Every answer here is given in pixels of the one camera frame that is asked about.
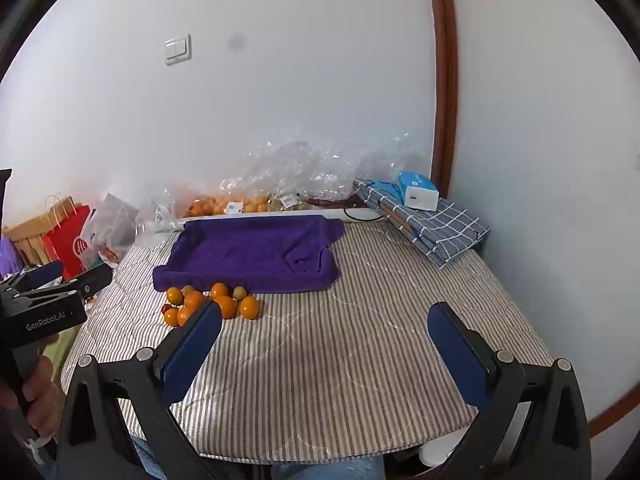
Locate brown wooden door frame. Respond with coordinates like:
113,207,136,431
425,0,460,197

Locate clear bag of red fruits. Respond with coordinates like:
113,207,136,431
305,195,362,209

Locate white light switch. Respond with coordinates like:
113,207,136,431
165,33,192,66

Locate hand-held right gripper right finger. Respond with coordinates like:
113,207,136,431
426,301,593,480

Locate person's left hand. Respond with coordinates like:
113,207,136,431
0,342,60,438

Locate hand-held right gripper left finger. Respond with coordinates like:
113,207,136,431
56,301,223,480

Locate black cable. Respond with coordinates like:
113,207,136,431
344,199,387,224

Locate person's blue jeans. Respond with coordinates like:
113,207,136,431
37,435,386,480

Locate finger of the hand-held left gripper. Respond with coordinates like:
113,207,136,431
11,260,64,292
64,262,114,302

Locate wooden rack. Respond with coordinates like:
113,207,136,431
2,212,57,268

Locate clear bag of oranges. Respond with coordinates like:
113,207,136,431
187,191,271,217

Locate white plastic bag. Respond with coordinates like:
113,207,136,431
82,192,142,267

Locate blue white tissue pack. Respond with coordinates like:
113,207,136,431
397,171,440,211

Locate striped mattress cover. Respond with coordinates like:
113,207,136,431
60,215,553,461

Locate plastic bag of oranges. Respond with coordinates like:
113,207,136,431
220,132,426,202

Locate white object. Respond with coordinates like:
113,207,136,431
419,434,477,467

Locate purple towel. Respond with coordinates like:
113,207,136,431
152,214,346,295

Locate pile of oranges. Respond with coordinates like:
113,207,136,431
162,282,261,327

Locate red paper bag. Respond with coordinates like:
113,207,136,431
41,195,99,281

